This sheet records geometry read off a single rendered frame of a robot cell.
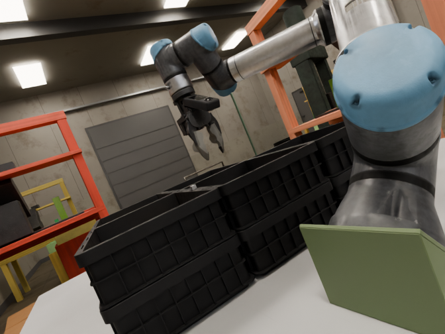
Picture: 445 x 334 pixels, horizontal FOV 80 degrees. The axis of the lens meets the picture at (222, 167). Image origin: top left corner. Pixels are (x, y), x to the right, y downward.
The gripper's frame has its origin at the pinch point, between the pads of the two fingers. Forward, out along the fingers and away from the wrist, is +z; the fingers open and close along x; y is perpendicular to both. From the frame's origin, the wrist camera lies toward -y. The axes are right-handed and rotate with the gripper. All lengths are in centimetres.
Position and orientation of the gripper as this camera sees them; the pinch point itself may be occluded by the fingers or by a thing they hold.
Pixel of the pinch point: (214, 152)
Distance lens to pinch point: 79.2
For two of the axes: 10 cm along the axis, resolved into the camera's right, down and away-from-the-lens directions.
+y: -4.8, 1.6, 8.6
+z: 4.3, 9.0, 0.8
